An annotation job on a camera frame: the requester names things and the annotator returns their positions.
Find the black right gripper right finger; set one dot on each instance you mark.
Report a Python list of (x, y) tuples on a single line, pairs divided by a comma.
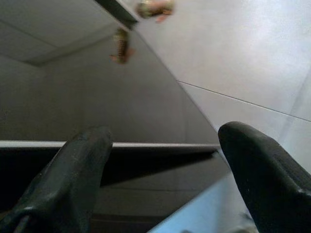
[(272, 184)]

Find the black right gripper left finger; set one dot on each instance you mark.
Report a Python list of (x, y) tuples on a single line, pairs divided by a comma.
[(63, 184)]

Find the small gold-brown floor object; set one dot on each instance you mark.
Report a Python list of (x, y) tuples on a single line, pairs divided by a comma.
[(153, 7)]

